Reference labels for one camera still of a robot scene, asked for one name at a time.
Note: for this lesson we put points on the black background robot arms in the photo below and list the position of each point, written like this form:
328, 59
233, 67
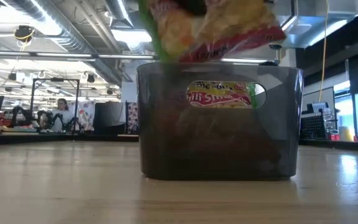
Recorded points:
23, 116

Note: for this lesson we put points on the white partition board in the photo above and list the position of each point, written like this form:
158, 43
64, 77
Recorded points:
317, 98

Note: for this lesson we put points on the person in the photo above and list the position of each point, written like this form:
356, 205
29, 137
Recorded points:
62, 116

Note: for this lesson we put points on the dark smoked plastic bin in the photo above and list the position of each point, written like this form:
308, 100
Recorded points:
219, 140

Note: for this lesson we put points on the green Maruchan noodle pack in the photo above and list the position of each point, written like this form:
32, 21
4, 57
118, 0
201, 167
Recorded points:
216, 28
219, 95

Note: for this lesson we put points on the silver spiral air duct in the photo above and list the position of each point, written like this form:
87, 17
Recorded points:
73, 40

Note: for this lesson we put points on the silver ventilation duct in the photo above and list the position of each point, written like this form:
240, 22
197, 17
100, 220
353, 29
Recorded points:
315, 21

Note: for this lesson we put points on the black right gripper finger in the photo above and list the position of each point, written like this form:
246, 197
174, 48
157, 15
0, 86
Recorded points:
194, 6

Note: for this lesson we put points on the patterned panel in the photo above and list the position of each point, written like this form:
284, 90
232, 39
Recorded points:
132, 118

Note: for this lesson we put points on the ceiling light strip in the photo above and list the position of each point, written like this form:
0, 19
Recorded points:
247, 60

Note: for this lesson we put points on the red small object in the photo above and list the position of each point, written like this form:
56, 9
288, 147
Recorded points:
334, 137

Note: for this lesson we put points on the yellow small object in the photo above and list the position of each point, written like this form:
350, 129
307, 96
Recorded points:
346, 133

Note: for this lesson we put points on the patterned hanging cloth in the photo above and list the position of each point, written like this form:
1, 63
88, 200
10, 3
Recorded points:
85, 115

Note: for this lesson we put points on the black partition panel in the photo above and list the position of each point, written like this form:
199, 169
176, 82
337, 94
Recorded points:
109, 118

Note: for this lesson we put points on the black frame stand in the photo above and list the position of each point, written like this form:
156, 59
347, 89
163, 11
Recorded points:
54, 80

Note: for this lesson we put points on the black aluminium table frame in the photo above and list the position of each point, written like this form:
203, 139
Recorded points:
337, 144

